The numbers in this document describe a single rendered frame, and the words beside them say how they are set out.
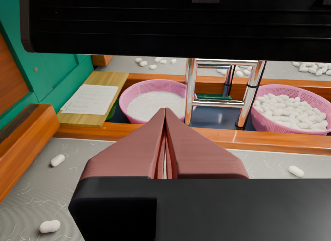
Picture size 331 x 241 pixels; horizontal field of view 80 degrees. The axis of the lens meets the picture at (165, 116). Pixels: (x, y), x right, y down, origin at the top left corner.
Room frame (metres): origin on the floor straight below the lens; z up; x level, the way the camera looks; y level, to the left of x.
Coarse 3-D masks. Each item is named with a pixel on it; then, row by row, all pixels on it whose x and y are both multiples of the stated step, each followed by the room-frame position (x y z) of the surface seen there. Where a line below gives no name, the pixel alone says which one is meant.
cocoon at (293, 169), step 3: (288, 168) 0.30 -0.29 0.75; (291, 168) 0.29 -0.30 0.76; (294, 168) 0.29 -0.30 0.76; (297, 168) 0.29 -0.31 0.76; (291, 171) 0.29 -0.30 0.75; (294, 171) 0.28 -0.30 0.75; (297, 171) 0.28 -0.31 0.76; (300, 171) 0.28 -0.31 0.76; (294, 174) 0.28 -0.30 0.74; (297, 174) 0.28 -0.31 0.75; (300, 174) 0.28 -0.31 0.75; (303, 174) 0.28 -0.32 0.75
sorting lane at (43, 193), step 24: (48, 144) 0.38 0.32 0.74; (72, 144) 0.38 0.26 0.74; (96, 144) 0.38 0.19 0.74; (48, 168) 0.30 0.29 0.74; (72, 168) 0.30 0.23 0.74; (264, 168) 0.30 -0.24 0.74; (312, 168) 0.30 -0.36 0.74; (24, 192) 0.24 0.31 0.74; (48, 192) 0.24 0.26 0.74; (72, 192) 0.24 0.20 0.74; (0, 216) 0.19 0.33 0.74; (24, 216) 0.19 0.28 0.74; (48, 216) 0.19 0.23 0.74; (0, 240) 0.14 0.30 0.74; (24, 240) 0.14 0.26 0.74; (48, 240) 0.14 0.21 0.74; (72, 240) 0.14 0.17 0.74
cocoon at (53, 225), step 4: (56, 220) 0.17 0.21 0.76; (44, 224) 0.16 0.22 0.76; (48, 224) 0.16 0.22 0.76; (52, 224) 0.16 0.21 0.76; (56, 224) 0.17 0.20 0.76; (40, 228) 0.16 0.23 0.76; (44, 228) 0.16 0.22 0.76; (48, 228) 0.16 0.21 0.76; (52, 228) 0.16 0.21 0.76; (56, 228) 0.16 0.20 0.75; (44, 232) 0.15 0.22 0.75
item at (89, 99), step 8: (80, 88) 0.62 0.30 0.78; (88, 88) 0.62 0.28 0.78; (96, 88) 0.62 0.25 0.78; (104, 88) 0.62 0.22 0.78; (112, 88) 0.62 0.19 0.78; (72, 96) 0.57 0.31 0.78; (80, 96) 0.57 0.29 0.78; (88, 96) 0.57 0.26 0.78; (96, 96) 0.57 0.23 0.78; (104, 96) 0.57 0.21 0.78; (112, 96) 0.57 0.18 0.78; (72, 104) 0.52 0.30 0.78; (80, 104) 0.52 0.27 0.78; (88, 104) 0.52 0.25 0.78; (96, 104) 0.52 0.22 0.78; (104, 104) 0.52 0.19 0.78; (64, 112) 0.48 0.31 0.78; (72, 112) 0.48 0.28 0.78; (80, 112) 0.48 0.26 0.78; (88, 112) 0.48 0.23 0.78; (96, 112) 0.48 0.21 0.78; (104, 112) 0.48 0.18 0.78
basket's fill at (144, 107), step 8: (144, 96) 0.65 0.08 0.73; (152, 96) 0.65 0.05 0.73; (160, 96) 0.64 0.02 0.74; (168, 96) 0.64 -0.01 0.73; (176, 96) 0.65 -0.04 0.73; (136, 104) 0.59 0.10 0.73; (144, 104) 0.59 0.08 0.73; (152, 104) 0.58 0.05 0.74; (160, 104) 0.59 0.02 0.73; (168, 104) 0.59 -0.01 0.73; (176, 104) 0.59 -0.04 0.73; (184, 104) 0.59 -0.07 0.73; (128, 112) 0.55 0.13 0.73; (136, 112) 0.54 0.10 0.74; (144, 112) 0.54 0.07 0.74; (152, 112) 0.54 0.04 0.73; (176, 112) 0.54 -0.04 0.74; (144, 120) 0.50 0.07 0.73
